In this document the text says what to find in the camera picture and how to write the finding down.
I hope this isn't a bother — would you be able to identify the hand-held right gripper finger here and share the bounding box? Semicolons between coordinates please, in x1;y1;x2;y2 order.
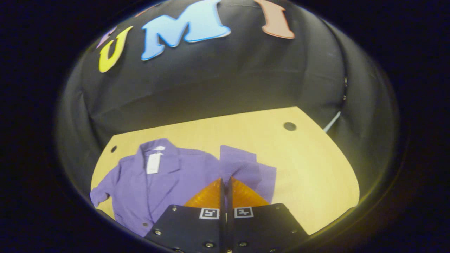
144;177;225;253
227;177;310;253

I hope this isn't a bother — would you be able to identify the black backdrop cloth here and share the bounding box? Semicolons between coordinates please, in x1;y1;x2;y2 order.
56;0;398;211

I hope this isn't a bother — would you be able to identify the white paper garment tag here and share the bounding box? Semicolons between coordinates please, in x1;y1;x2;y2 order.
146;152;163;175

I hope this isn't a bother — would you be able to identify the purple shirt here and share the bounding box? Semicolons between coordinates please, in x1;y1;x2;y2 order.
90;138;277;238

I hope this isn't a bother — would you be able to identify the white cable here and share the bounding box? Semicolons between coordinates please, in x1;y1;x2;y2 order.
323;111;341;133

